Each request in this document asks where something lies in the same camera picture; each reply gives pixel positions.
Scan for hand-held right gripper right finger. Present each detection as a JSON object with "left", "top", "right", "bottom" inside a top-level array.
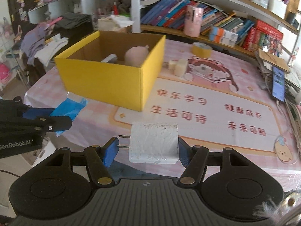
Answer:
[{"left": 177, "top": 137, "right": 247, "bottom": 186}]

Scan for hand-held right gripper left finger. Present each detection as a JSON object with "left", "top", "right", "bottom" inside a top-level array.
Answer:
[{"left": 43, "top": 137, "right": 119, "bottom": 186}]

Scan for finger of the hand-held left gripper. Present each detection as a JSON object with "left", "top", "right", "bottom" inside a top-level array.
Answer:
[
  {"left": 22, "top": 115, "right": 72, "bottom": 133},
  {"left": 0, "top": 96, "right": 55, "bottom": 123}
]

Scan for blue plastic bag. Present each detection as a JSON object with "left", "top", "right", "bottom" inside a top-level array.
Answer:
[{"left": 49, "top": 97, "right": 88, "bottom": 137}]

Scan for large white charger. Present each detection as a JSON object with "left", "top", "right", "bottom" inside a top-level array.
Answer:
[{"left": 119, "top": 122, "right": 179, "bottom": 164}]

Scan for yellow cardboard box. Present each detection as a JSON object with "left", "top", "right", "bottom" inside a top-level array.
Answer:
[{"left": 54, "top": 30, "right": 166, "bottom": 111}]

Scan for white spray bottle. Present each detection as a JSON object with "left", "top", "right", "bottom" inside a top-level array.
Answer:
[{"left": 101, "top": 54, "right": 118, "bottom": 63}]

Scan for white cube charger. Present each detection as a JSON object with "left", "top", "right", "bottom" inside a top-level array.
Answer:
[{"left": 174, "top": 59, "right": 188, "bottom": 77}]

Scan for pink plush toy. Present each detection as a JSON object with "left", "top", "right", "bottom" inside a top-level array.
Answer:
[{"left": 124, "top": 45, "right": 150, "bottom": 67}]

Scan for yellow tape roll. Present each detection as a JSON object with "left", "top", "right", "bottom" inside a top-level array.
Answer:
[{"left": 192, "top": 42, "right": 213, "bottom": 58}]

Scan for white carton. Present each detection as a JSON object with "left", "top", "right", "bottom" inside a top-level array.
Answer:
[{"left": 32, "top": 139, "right": 57, "bottom": 167}]

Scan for pink checked printed tablecloth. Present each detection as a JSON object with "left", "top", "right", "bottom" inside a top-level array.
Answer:
[{"left": 24, "top": 39, "right": 301, "bottom": 192}]

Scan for pile of light clothes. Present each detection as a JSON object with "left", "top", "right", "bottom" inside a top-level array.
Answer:
[{"left": 20, "top": 25, "right": 68, "bottom": 66}]

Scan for pink plastic stick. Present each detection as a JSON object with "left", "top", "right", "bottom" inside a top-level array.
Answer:
[{"left": 43, "top": 16, "right": 63, "bottom": 30}]

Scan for grey folded clothes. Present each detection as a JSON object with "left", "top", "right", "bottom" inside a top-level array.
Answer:
[{"left": 55, "top": 12, "right": 92, "bottom": 30}]

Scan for grey fluffy fabric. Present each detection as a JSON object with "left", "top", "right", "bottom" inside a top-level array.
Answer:
[{"left": 254, "top": 188, "right": 301, "bottom": 226}]

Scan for stack of books and papers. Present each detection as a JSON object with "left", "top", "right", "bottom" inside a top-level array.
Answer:
[{"left": 283, "top": 85, "right": 301, "bottom": 150}]

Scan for smartphone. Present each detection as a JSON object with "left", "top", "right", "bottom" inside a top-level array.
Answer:
[{"left": 271, "top": 66, "right": 285, "bottom": 102}]

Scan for tissue box with plastic bag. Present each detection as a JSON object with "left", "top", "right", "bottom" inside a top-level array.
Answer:
[{"left": 97, "top": 15, "right": 134, "bottom": 33}]

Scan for orange white small box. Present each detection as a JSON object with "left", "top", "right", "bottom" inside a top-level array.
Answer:
[
  {"left": 210, "top": 26, "right": 239, "bottom": 40},
  {"left": 209, "top": 34, "right": 237, "bottom": 47}
]

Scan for pink humidifier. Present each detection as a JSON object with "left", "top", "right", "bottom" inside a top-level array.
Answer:
[{"left": 183, "top": 5, "right": 204, "bottom": 37}]

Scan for brown paper envelope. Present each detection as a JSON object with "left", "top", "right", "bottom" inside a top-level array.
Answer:
[{"left": 255, "top": 49, "right": 291, "bottom": 74}]

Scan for anime acrylic stands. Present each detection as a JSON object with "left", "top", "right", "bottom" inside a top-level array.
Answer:
[{"left": 262, "top": 36, "right": 283, "bottom": 57}]

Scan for red thick dictionaries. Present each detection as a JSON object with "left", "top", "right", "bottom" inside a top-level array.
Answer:
[{"left": 243, "top": 20, "right": 284, "bottom": 52}]

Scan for row of leaning picture books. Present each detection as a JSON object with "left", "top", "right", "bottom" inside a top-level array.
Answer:
[{"left": 141, "top": 0, "right": 255, "bottom": 46}]

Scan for white wooden bookshelf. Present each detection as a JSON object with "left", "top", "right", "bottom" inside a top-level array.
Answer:
[{"left": 130, "top": 0, "right": 301, "bottom": 59}]

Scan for white storage box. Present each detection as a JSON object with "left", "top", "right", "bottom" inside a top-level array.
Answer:
[{"left": 268, "top": 0, "right": 288, "bottom": 19}]

